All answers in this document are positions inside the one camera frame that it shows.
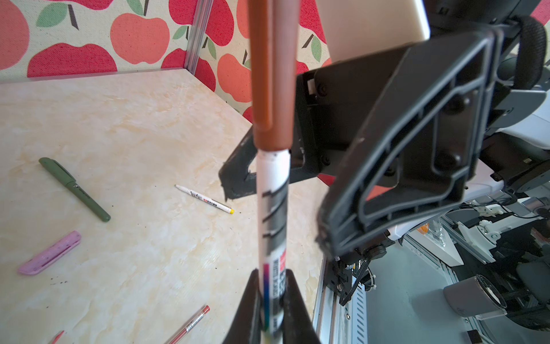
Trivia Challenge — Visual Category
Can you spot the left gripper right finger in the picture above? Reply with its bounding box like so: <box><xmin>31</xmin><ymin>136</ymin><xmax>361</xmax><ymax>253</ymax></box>
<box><xmin>283</xmin><ymin>269</ymin><xmax>321</xmax><ymax>344</ymax></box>

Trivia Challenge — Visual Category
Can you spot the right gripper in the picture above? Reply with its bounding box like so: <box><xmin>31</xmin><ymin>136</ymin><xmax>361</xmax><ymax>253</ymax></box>
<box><xmin>219</xmin><ymin>27</ymin><xmax>503</xmax><ymax>257</ymax></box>

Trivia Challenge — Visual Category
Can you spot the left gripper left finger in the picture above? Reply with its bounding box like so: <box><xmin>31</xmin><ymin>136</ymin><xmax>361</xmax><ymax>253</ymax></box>
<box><xmin>222</xmin><ymin>269</ymin><xmax>261</xmax><ymax>344</ymax></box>

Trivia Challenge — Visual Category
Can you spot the white pen yellow tip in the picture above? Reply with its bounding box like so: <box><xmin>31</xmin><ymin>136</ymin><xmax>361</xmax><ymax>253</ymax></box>
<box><xmin>175</xmin><ymin>184</ymin><xmax>235</xmax><ymax>214</ymax></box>

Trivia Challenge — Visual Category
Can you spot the green pen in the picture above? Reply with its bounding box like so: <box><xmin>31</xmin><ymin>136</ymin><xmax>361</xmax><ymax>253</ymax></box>
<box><xmin>39</xmin><ymin>157</ymin><xmax>111</xmax><ymax>222</ymax></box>

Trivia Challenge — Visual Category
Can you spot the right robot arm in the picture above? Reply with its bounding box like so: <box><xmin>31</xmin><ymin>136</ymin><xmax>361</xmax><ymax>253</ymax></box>
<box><xmin>219</xmin><ymin>1</ymin><xmax>549</xmax><ymax>265</ymax></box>

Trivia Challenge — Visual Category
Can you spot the pink pen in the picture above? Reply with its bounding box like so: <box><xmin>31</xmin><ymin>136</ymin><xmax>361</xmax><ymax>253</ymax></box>
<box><xmin>50</xmin><ymin>331</ymin><xmax>65</xmax><ymax>344</ymax></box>

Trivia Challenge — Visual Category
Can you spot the pink pen cap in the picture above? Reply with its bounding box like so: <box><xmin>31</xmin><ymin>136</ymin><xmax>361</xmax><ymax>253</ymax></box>
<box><xmin>18</xmin><ymin>231</ymin><xmax>82</xmax><ymax>276</ymax></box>

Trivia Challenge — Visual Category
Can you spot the right aluminium corner post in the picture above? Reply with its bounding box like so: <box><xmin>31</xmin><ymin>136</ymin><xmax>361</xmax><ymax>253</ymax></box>
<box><xmin>184</xmin><ymin>0</ymin><xmax>213</xmax><ymax>75</ymax></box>

